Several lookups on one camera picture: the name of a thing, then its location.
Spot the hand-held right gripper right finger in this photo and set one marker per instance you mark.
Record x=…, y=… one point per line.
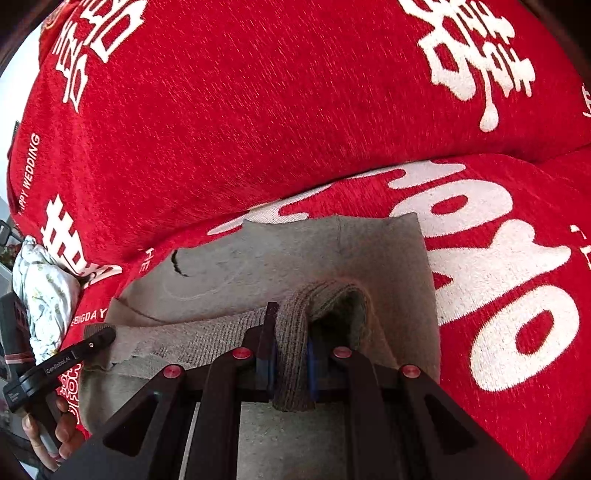
x=314, y=369

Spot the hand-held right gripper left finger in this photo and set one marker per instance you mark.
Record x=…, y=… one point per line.
x=268, y=337

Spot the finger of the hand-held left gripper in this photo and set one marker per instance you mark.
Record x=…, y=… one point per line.
x=99, y=338

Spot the grey knit sweater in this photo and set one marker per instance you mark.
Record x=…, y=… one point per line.
x=388, y=277

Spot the person's left hand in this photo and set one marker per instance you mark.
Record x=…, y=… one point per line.
x=64, y=429

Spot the dark object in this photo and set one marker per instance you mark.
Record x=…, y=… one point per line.
x=14, y=323

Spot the white floral cloth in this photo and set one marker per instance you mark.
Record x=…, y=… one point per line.
x=46, y=295

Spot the red printed sofa cover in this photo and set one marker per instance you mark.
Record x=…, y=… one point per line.
x=231, y=138

